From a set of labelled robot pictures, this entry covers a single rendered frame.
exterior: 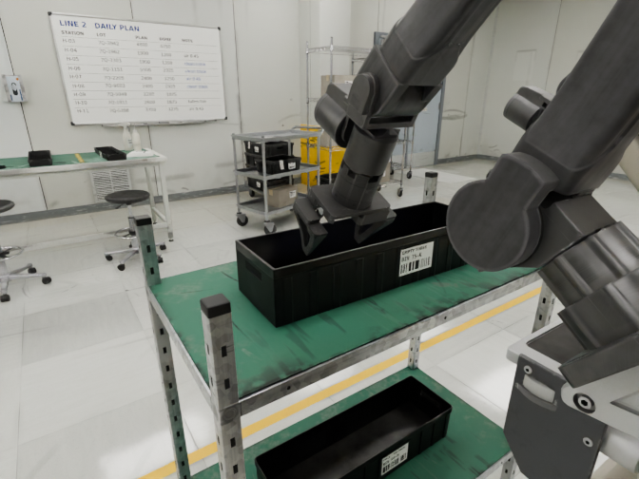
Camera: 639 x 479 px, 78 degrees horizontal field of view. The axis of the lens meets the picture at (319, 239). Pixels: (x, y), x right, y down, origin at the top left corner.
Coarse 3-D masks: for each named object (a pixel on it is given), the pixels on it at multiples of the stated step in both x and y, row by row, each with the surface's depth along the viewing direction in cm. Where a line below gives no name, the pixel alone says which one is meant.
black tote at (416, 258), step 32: (352, 224) 94; (416, 224) 106; (256, 256) 72; (288, 256) 87; (320, 256) 92; (352, 256) 74; (384, 256) 79; (416, 256) 84; (448, 256) 90; (256, 288) 74; (288, 288) 69; (320, 288) 73; (352, 288) 77; (384, 288) 82; (288, 320) 71
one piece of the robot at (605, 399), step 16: (592, 384) 30; (608, 384) 29; (624, 384) 28; (576, 400) 31; (592, 400) 30; (608, 400) 29; (624, 400) 28; (592, 416) 30; (608, 416) 29; (624, 416) 28
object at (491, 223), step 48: (624, 0) 25; (624, 48) 25; (576, 96) 28; (624, 96) 25; (528, 144) 30; (576, 144) 28; (624, 144) 28; (480, 192) 32; (528, 192) 29; (576, 192) 30; (480, 240) 33; (528, 240) 30
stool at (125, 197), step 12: (120, 192) 327; (132, 192) 328; (144, 192) 328; (132, 216) 329; (132, 228) 331; (132, 240) 335; (108, 252) 334; (120, 252) 335; (132, 252) 331; (120, 264) 318
